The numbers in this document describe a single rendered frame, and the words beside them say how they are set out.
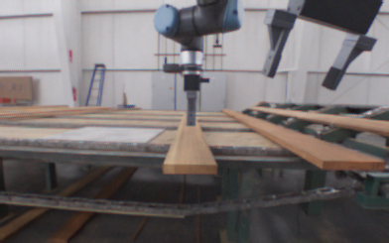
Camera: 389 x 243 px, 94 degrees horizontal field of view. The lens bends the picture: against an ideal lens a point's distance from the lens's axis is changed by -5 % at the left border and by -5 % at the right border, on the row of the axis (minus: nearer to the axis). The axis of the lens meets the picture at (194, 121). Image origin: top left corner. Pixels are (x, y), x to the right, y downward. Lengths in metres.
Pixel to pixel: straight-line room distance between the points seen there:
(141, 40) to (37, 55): 4.17
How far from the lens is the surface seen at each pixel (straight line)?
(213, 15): 0.48
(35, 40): 9.79
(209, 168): 0.55
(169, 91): 6.42
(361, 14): 0.42
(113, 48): 7.96
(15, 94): 9.94
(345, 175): 1.09
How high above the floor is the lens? 1.05
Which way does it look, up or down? 6 degrees down
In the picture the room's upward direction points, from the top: 1 degrees clockwise
